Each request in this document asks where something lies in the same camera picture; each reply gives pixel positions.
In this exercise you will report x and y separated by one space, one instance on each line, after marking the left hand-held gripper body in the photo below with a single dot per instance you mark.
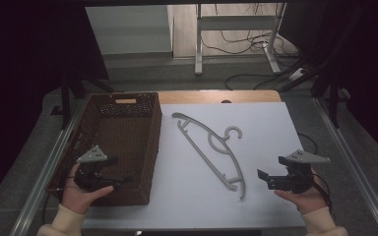
91 155

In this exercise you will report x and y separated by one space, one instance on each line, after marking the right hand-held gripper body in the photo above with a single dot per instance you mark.
303 158

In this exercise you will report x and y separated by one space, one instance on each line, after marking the brown wicker basket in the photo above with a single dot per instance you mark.
128 137

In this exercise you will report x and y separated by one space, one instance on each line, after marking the grey plastic clothes hanger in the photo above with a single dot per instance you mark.
223 139

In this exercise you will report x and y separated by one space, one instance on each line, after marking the person's right hand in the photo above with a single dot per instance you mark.
303 200

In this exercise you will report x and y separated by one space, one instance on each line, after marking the person's left hand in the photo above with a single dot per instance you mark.
78 196

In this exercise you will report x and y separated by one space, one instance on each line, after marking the black metal stand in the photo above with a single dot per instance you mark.
66 98
333 98

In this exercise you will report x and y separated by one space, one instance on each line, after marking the white table sheet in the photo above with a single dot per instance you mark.
183 190

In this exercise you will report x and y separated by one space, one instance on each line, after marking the white power strip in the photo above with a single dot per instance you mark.
297 74

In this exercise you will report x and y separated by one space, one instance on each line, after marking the dark curtain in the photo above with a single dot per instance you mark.
370 72
23 82

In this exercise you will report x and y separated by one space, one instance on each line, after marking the grey metal rail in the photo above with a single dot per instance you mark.
42 177
354 164

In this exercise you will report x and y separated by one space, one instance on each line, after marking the white wall panel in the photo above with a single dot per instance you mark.
128 29

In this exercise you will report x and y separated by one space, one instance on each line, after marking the white metal desk frame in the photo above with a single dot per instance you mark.
233 23

